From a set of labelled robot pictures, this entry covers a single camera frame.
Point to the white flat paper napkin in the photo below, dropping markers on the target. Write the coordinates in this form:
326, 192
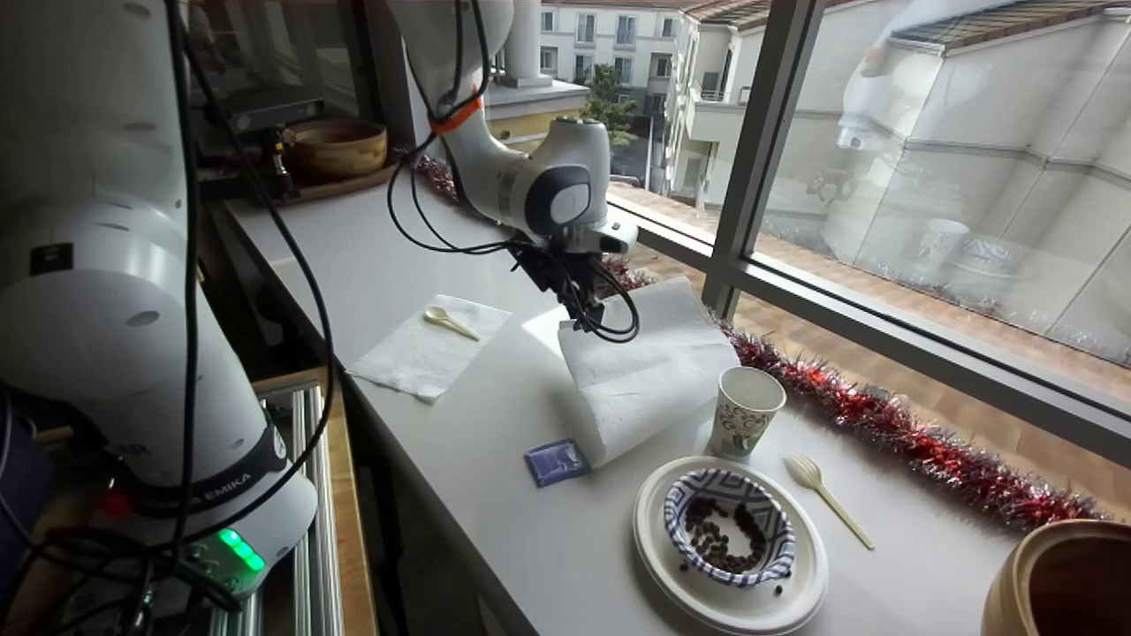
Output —
426, 347

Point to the white plastic spoon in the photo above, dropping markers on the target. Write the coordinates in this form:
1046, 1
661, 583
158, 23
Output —
826, 495

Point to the grey window frame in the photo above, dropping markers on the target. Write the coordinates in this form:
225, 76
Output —
754, 141

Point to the small blue card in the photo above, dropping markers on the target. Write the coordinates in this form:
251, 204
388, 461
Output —
553, 465

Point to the patterned paper cup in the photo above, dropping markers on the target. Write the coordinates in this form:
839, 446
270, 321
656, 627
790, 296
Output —
742, 411

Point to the white paper napkin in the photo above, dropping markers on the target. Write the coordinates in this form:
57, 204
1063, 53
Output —
426, 347
649, 375

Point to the red silver tinsel garland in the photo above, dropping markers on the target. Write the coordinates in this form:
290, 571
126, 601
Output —
921, 446

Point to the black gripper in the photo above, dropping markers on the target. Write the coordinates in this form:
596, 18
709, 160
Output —
568, 269

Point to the black camera stand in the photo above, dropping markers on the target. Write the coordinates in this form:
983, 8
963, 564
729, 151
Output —
384, 83

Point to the round bamboo container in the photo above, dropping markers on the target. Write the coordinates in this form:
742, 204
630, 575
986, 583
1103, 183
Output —
1063, 583

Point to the small wooden spoon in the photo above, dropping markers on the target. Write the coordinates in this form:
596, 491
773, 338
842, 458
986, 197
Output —
450, 321

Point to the blue patterned bowl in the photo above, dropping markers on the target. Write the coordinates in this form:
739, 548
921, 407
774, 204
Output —
729, 530

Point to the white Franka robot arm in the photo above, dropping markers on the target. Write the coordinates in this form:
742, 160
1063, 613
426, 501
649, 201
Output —
107, 319

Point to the wooden stand edge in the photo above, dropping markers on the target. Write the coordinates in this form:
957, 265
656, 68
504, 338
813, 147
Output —
352, 518

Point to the white round plate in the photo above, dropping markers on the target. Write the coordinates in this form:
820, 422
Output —
660, 551

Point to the aluminium rail frame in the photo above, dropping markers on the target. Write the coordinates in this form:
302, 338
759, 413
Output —
316, 507

